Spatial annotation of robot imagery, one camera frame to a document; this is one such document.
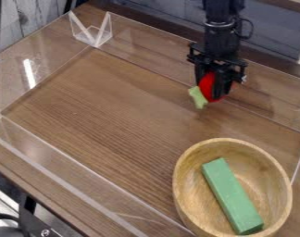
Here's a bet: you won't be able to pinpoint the black cable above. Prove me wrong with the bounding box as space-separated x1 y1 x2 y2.
0 212 22 237

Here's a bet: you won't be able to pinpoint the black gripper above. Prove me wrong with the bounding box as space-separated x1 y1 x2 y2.
188 42 248 99

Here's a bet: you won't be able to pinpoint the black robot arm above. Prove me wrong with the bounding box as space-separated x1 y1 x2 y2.
188 0 255 102

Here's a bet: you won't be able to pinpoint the black metal table frame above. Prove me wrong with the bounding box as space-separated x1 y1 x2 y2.
20 194 82 237

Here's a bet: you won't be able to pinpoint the wooden bowl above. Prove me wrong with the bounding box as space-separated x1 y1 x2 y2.
173 138 292 237

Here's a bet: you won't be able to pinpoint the clear acrylic enclosure wall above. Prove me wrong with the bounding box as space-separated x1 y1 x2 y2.
0 5 300 237

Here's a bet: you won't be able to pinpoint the green rectangular block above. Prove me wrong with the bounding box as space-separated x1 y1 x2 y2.
201 157 264 235

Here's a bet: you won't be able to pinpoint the clear acrylic corner bracket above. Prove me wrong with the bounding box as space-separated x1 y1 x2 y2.
69 12 113 48

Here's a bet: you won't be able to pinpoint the red plush radish green leaves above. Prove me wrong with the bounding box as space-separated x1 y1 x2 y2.
189 72 225 109

